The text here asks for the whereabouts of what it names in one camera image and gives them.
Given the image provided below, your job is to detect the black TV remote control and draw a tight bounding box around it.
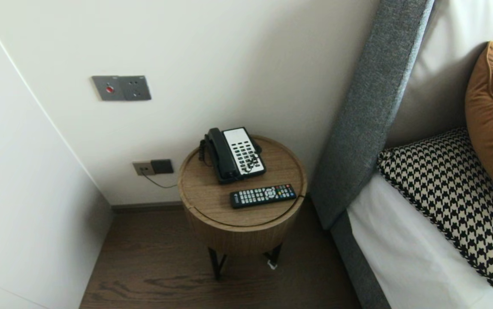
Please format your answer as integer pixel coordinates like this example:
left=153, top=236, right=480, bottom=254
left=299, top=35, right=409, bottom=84
left=230, top=184, right=297, bottom=209

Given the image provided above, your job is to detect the black and white telephone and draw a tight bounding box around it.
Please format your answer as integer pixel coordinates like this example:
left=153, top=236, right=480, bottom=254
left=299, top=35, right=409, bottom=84
left=199, top=127, right=267, bottom=185

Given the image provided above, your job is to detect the black telephone handset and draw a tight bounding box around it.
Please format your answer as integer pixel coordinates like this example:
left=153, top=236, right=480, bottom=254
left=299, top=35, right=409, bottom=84
left=206, top=128, right=241, bottom=181

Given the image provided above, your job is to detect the round wooden side table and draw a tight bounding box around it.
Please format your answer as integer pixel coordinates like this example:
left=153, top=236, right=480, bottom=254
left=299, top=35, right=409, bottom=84
left=178, top=135, right=308, bottom=282

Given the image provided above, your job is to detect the thin black telephone line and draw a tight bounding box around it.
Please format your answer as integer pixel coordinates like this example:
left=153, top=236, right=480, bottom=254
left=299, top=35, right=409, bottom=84
left=143, top=172, right=179, bottom=189

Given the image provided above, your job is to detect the dark wooden baseboard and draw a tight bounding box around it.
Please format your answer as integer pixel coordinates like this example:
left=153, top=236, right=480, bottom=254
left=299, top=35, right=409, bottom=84
left=111, top=201, right=184, bottom=214

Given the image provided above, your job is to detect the grey fabric bed base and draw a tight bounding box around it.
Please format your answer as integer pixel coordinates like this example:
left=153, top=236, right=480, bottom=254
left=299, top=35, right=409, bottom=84
left=330, top=210, right=390, bottom=309

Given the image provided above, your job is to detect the black white houndstooth pillow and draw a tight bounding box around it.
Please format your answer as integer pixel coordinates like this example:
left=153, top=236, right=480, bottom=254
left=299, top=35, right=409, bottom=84
left=377, top=127, right=493, bottom=297

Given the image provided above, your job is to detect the beige padded headboard panel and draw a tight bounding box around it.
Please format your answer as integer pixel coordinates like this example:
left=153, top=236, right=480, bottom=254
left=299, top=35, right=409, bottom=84
left=386, top=0, right=493, bottom=148

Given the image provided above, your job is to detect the black coiled handset cord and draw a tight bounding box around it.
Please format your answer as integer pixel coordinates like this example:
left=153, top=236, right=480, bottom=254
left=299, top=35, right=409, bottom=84
left=198, top=137, right=215, bottom=168

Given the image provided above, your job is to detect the black wall plate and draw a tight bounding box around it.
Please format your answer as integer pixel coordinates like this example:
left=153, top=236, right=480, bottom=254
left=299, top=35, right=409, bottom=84
left=151, top=159, right=174, bottom=175

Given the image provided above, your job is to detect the brass wall jack plate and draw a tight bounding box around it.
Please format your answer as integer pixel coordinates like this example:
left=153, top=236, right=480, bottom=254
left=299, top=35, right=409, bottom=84
left=133, top=161, right=156, bottom=176

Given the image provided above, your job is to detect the grey fabric headboard frame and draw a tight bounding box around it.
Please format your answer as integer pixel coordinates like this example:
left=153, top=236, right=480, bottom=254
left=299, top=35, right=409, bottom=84
left=311, top=0, right=436, bottom=230

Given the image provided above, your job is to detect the grey wall power socket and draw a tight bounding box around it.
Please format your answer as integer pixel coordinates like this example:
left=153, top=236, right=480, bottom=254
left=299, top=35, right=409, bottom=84
left=119, top=76, right=152, bottom=101

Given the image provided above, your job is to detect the grey wall switch red button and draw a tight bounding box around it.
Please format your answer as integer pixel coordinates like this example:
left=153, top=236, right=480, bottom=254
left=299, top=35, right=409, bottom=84
left=91, top=76, right=121, bottom=101

